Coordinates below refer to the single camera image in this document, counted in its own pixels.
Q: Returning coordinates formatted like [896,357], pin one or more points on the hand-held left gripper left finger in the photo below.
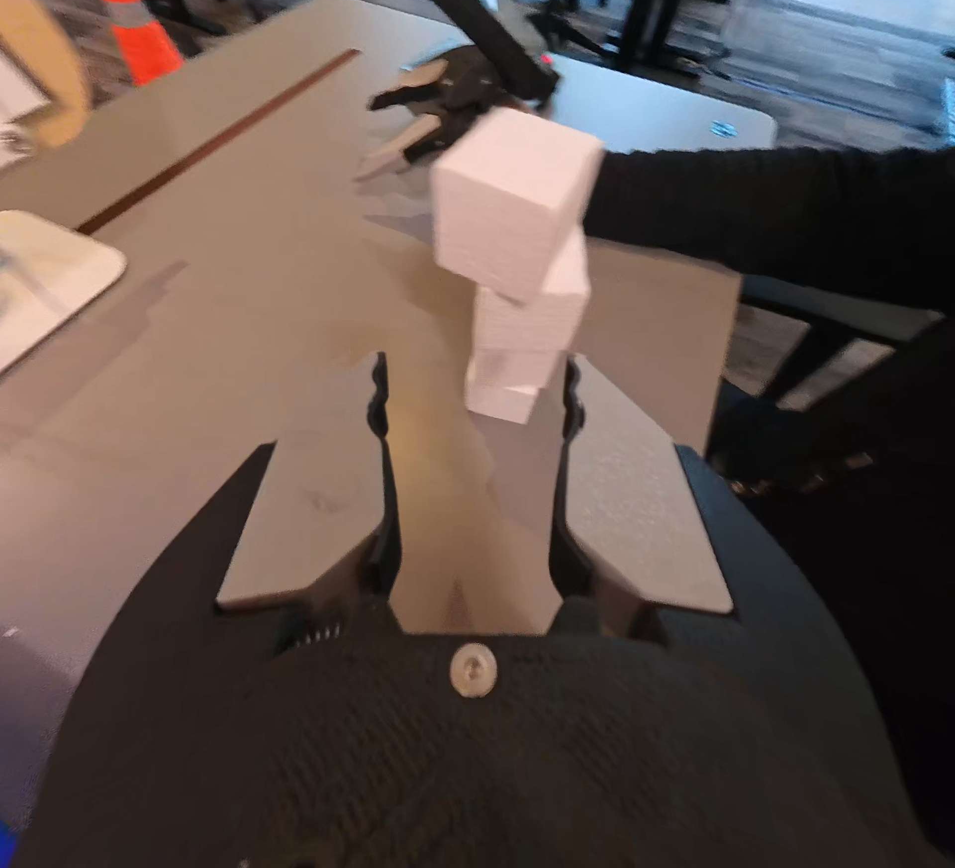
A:
[313,502]

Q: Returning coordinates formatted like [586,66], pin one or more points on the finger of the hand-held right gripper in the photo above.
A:
[425,73]
[395,152]

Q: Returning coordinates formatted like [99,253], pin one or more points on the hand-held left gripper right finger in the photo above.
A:
[641,510]

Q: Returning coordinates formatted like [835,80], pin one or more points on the person's right forearm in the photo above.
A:
[746,219]

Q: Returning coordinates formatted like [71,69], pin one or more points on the silver laptop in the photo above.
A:
[656,107]

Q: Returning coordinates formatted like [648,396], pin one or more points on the person's dark clothed body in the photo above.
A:
[858,547]

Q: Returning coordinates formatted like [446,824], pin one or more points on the orange traffic cone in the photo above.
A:
[145,47]

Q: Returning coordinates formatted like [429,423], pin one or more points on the wooden book stand white base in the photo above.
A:
[60,263]

